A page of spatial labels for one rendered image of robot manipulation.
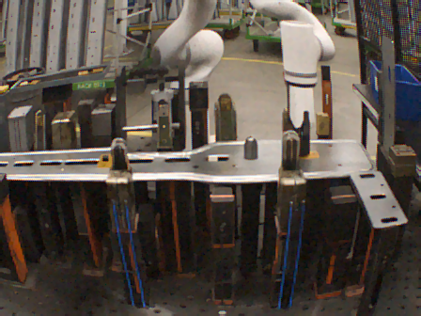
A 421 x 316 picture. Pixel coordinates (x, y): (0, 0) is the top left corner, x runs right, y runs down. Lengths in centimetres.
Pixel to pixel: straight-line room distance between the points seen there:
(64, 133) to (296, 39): 67
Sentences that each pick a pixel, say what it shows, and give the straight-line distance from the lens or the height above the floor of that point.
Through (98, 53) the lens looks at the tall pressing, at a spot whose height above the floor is 50.
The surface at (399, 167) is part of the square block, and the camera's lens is 134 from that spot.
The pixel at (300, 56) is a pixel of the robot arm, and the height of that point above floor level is 126.
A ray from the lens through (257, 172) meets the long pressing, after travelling 134.
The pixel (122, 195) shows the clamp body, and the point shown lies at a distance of 122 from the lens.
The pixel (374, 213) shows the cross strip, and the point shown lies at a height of 100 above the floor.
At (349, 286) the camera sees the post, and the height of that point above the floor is 71.
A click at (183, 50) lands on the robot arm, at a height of 117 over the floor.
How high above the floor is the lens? 152
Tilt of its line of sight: 21 degrees down
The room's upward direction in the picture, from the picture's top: 2 degrees counter-clockwise
